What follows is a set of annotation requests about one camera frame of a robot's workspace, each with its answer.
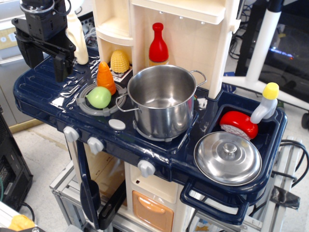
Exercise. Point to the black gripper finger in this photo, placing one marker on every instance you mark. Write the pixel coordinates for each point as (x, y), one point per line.
(32, 55)
(63, 66)

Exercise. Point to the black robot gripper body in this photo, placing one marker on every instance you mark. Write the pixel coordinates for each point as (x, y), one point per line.
(46, 23)

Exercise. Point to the round steel pot lid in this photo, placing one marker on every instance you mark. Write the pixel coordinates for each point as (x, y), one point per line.
(227, 159)

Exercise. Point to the stainless steel pot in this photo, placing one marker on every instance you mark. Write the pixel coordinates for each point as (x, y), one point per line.
(162, 97)

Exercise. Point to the steel appliance with panel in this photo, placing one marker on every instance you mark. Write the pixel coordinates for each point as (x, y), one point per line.
(12, 65)

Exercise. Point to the cream toy milk bottle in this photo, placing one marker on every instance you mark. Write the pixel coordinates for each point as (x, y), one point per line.
(75, 33)

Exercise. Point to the orange toy carrot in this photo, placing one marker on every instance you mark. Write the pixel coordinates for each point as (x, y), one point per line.
(105, 78)

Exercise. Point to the green toy pear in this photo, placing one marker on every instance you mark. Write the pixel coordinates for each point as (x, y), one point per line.
(99, 97)

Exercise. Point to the yellow toy corn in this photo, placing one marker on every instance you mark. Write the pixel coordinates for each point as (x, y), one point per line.
(119, 62)

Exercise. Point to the grey stove knob left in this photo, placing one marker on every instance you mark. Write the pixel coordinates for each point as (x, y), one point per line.
(71, 134)

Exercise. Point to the grey stove knob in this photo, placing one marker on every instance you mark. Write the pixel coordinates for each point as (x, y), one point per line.
(146, 168)
(95, 145)
(71, 134)

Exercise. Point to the grey oval button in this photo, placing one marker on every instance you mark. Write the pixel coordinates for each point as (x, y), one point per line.
(117, 124)

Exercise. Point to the grey stove knob middle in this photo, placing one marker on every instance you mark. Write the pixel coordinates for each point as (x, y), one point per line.
(95, 145)

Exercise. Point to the red toy ketchup bottle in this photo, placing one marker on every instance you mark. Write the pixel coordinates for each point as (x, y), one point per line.
(158, 51)

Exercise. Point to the black computer case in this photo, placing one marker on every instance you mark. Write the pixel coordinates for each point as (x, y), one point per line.
(15, 176)

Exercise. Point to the navy toy oven door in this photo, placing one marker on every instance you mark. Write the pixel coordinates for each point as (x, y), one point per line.
(90, 197)

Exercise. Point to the grey stove knob right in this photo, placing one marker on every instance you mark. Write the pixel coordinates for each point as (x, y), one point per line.
(146, 168)

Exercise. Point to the cream toy kitchen shelf tower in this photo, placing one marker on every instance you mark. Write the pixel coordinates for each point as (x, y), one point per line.
(197, 33)

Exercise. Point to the yellow object bottom left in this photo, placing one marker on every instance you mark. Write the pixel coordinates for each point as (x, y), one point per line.
(21, 222)

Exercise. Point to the orange toy drawer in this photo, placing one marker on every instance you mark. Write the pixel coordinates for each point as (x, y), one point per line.
(151, 212)

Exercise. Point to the red toy cheese wheel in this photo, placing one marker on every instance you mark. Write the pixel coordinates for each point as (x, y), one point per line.
(238, 123)

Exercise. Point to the navy toy kitchen counter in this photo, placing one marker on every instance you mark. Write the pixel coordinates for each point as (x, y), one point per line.
(62, 104)

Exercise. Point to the grey toy faucet yellow knob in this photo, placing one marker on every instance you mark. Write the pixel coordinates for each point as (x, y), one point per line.
(268, 103)

